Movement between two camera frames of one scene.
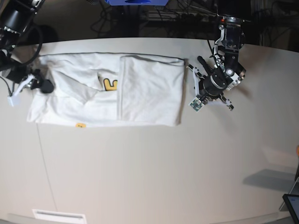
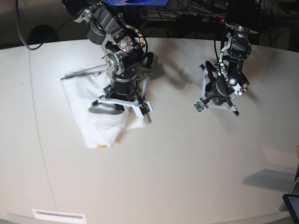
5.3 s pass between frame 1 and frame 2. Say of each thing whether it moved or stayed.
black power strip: stayed
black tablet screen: stayed
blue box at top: stayed
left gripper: moved
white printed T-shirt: moved
